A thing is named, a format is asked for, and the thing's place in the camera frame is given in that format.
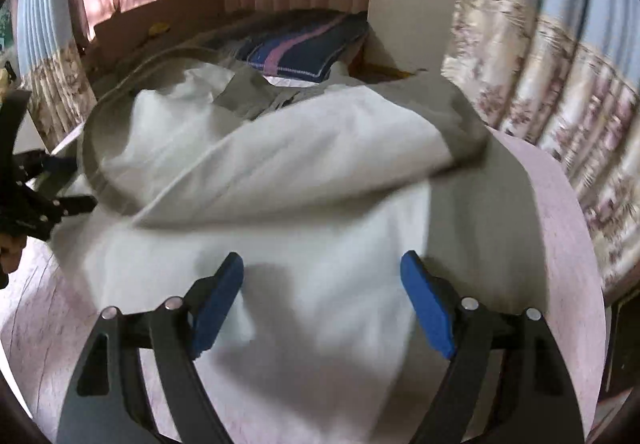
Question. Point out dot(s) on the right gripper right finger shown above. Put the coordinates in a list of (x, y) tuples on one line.
[(513, 357)]

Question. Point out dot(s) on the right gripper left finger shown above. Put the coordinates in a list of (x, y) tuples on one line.
[(131, 360)]

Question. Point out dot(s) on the grey and white garment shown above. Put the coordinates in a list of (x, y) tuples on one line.
[(321, 191)]

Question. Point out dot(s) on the person's left hand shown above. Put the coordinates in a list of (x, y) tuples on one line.
[(11, 253)]

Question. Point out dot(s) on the blue floral curtain left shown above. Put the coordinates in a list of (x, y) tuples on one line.
[(51, 69)]

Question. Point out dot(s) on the blue floral curtain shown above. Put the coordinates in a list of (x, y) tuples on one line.
[(51, 69), (563, 75)]

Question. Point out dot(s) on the yellow toy on bed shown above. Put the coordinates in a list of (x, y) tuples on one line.
[(158, 29)]

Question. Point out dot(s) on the brown bed with blankets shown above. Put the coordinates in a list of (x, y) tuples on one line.
[(122, 42)]

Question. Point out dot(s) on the striped blue pink blanket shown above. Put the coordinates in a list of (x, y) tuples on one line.
[(305, 45)]

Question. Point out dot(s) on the blue floral curtain right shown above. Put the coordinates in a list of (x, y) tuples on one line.
[(563, 75)]

